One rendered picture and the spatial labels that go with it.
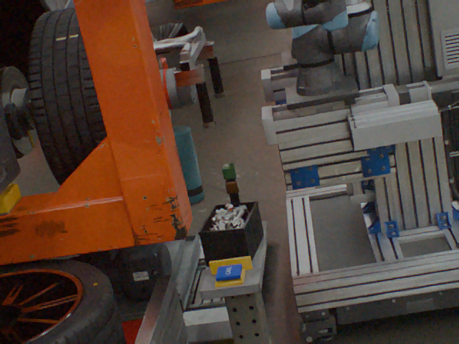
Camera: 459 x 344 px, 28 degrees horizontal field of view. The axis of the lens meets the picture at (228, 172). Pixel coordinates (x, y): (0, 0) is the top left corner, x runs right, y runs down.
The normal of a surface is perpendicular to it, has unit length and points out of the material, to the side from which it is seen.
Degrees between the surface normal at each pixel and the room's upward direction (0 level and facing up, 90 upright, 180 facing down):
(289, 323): 0
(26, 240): 90
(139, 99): 90
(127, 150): 90
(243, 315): 90
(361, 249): 0
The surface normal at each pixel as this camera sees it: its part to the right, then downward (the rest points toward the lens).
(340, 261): -0.19, -0.92
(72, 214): -0.09, 0.36
